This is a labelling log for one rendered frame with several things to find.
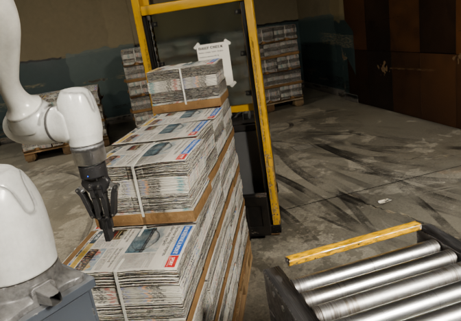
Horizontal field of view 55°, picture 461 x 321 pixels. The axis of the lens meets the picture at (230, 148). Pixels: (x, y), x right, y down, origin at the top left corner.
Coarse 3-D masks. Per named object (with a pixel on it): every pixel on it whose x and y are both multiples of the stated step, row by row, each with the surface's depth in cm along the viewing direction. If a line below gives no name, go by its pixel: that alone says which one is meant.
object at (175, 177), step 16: (176, 144) 171; (192, 144) 167; (160, 160) 151; (176, 160) 149; (192, 160) 156; (144, 176) 153; (160, 176) 152; (176, 176) 151; (192, 176) 157; (160, 192) 153; (176, 192) 152; (192, 192) 155; (160, 208) 155; (176, 208) 154; (192, 208) 153
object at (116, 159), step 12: (144, 144) 179; (108, 156) 167; (120, 156) 165; (132, 156) 163; (108, 168) 154; (120, 168) 153; (120, 180) 155; (108, 192) 157; (120, 192) 156; (120, 204) 157; (132, 204) 156
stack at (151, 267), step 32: (224, 160) 228; (224, 192) 216; (160, 224) 158; (192, 224) 157; (224, 224) 205; (96, 256) 142; (128, 256) 139; (160, 256) 136; (192, 256) 145; (224, 256) 201; (96, 288) 134; (128, 288) 132; (160, 288) 131; (192, 288) 144; (128, 320) 136; (160, 320) 135; (192, 320) 140; (224, 320) 188
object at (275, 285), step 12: (264, 276) 125; (276, 276) 121; (276, 288) 116; (288, 288) 115; (276, 300) 117; (288, 300) 110; (300, 300) 110; (276, 312) 120; (288, 312) 108; (300, 312) 105; (312, 312) 105
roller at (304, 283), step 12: (432, 240) 127; (384, 252) 125; (396, 252) 124; (408, 252) 124; (420, 252) 124; (432, 252) 125; (348, 264) 122; (360, 264) 121; (372, 264) 121; (384, 264) 122; (300, 276) 120; (312, 276) 119; (324, 276) 119; (336, 276) 119; (348, 276) 120; (300, 288) 117; (312, 288) 117
